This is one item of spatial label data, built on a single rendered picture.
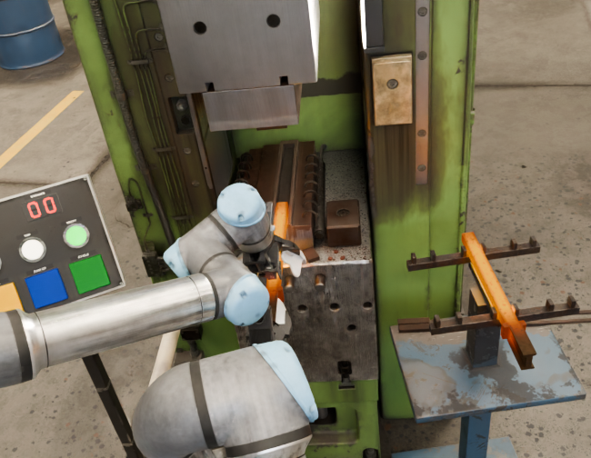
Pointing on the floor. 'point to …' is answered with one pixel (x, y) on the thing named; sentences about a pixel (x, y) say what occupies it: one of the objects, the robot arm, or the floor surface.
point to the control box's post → (112, 403)
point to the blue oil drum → (24, 34)
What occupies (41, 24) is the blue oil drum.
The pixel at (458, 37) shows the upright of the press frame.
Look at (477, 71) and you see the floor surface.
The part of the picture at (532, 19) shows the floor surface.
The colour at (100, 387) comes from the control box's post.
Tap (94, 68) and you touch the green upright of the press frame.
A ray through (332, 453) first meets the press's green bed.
